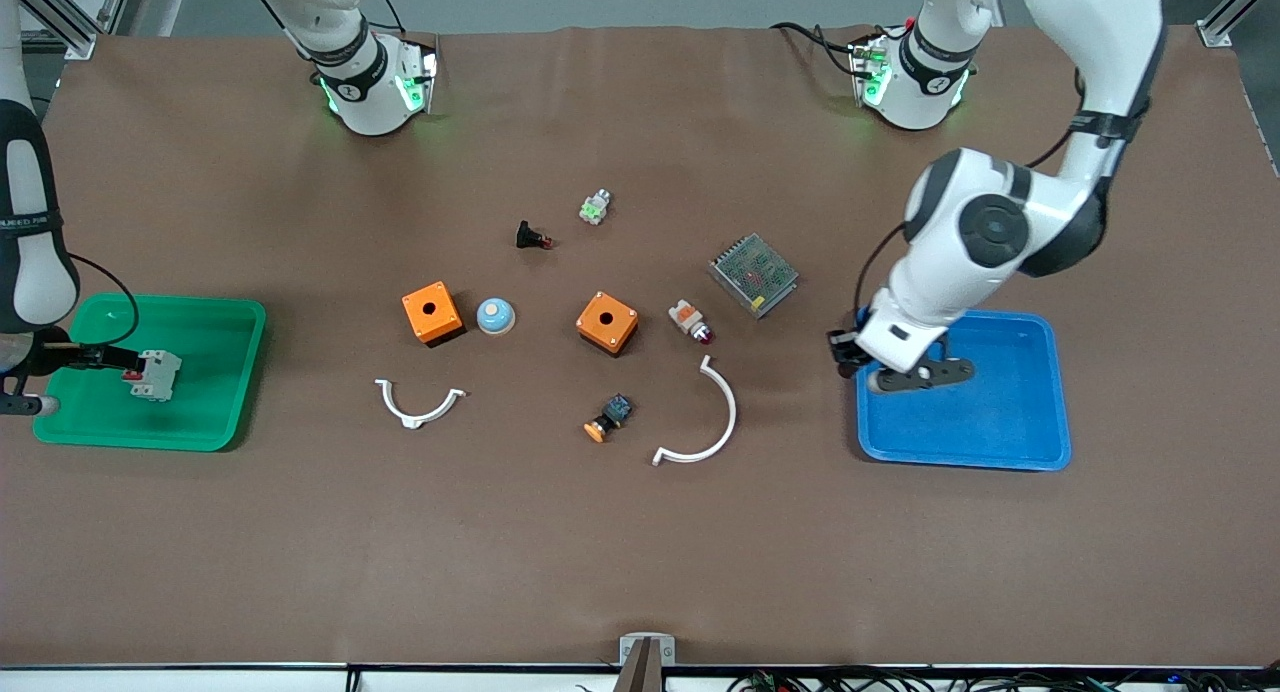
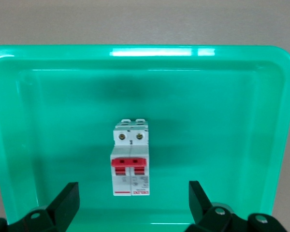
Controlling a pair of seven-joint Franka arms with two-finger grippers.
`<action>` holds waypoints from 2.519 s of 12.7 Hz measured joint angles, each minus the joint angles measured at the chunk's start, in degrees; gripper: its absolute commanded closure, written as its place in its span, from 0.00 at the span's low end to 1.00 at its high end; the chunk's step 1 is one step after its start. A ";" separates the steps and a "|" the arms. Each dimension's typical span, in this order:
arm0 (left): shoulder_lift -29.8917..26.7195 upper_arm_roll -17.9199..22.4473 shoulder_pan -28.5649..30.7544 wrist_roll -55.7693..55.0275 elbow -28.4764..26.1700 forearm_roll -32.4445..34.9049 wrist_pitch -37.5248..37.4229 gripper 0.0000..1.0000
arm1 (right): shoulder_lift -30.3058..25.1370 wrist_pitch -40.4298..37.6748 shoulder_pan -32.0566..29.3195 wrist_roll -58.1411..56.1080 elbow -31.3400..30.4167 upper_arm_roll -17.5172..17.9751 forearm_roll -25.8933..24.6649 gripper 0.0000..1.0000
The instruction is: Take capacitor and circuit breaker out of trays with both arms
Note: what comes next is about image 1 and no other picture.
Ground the white circuit breaker red switch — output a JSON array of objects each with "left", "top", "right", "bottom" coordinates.
[{"left": 125, "top": 349, "right": 184, "bottom": 404}]

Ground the metal mesh power supply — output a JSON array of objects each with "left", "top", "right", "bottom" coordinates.
[{"left": 707, "top": 233, "right": 801, "bottom": 321}]

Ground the green plastic tray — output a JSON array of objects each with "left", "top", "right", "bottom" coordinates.
[{"left": 32, "top": 292, "right": 269, "bottom": 453}]

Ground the blue plastic tray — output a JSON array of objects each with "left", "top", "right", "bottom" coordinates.
[{"left": 853, "top": 310, "right": 1073, "bottom": 472}]

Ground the large white curved clamp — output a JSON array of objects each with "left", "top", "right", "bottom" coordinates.
[{"left": 651, "top": 354, "right": 739, "bottom": 468}]

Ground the red pushbutton white orange body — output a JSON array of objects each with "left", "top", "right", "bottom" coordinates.
[{"left": 667, "top": 297, "right": 715, "bottom": 347}]

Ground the orange button box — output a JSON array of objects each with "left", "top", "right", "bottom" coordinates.
[
  {"left": 575, "top": 290, "right": 641, "bottom": 358},
  {"left": 401, "top": 281, "right": 467, "bottom": 349}
]

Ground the orange pushbutton blue black body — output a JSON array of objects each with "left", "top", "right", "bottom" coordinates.
[{"left": 583, "top": 393, "right": 635, "bottom": 444}]

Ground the small white curved clamp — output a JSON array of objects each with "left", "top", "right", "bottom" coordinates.
[{"left": 374, "top": 377, "right": 468, "bottom": 431}]

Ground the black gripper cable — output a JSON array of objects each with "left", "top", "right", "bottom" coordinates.
[
  {"left": 852, "top": 222, "right": 909, "bottom": 323},
  {"left": 65, "top": 252, "right": 141, "bottom": 351}
]

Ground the black arm base cable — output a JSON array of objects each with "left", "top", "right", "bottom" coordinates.
[{"left": 770, "top": 20, "right": 863, "bottom": 75}]

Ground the aluminium frame profile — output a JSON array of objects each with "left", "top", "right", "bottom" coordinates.
[
  {"left": 1195, "top": 0, "right": 1263, "bottom": 49},
  {"left": 20, "top": 0, "right": 136, "bottom": 61}
]

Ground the black cable bundle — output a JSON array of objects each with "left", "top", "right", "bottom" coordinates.
[{"left": 730, "top": 667, "right": 1280, "bottom": 692}]

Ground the metal table edge bracket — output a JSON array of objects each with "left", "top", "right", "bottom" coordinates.
[{"left": 612, "top": 632, "right": 677, "bottom": 692}]

